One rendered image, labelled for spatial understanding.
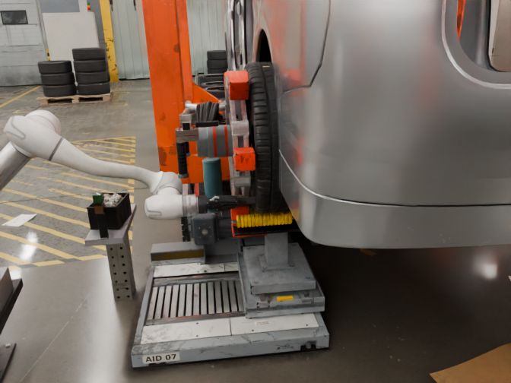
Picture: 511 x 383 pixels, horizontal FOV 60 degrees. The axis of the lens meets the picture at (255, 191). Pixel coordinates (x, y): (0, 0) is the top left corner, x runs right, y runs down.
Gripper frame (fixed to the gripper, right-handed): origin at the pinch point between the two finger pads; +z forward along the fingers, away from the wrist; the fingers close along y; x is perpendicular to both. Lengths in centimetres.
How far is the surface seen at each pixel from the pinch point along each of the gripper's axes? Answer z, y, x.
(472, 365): 86, -18, -71
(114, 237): -59, -24, -2
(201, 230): -21, -53, 8
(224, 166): -6, -48, 43
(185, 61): -30, -152, 212
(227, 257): -8, -78, 0
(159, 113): -39, -26, 65
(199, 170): -20, -49, 42
